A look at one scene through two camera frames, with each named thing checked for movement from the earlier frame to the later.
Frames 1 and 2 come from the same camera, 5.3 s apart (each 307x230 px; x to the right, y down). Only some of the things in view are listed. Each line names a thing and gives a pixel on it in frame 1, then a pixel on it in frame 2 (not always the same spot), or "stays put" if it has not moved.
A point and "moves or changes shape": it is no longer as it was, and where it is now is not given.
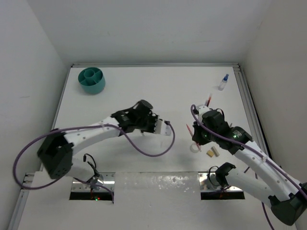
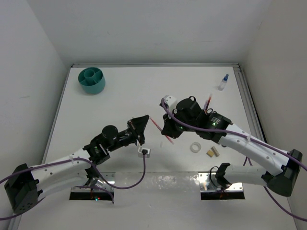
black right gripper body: x=203 y=136 -> x=175 y=128
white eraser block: x=215 y=151 stays put
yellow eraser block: x=210 y=153 stays put
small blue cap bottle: x=223 y=83 stays put
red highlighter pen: x=191 y=133 moves or changes shape
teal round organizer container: x=92 y=80 stays put
